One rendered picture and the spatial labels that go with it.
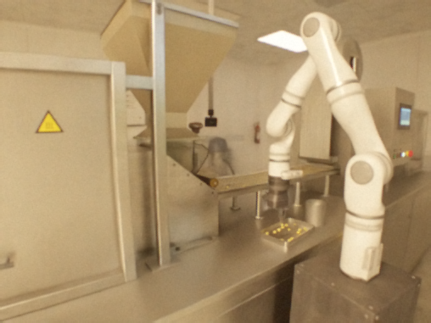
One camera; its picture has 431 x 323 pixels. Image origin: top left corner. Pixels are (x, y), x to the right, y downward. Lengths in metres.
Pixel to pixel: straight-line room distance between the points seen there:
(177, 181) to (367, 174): 0.52
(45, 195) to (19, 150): 0.11
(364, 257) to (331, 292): 0.12
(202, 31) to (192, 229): 0.62
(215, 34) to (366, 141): 0.53
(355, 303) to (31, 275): 0.73
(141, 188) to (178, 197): 0.13
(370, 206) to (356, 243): 0.11
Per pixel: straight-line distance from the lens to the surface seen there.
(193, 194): 0.82
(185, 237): 0.86
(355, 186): 0.69
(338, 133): 1.50
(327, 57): 0.76
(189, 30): 0.78
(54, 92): 0.62
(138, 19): 0.72
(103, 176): 0.64
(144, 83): 0.65
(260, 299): 0.80
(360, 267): 0.76
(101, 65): 0.61
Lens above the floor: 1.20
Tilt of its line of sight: 8 degrees down
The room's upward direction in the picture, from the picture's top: straight up
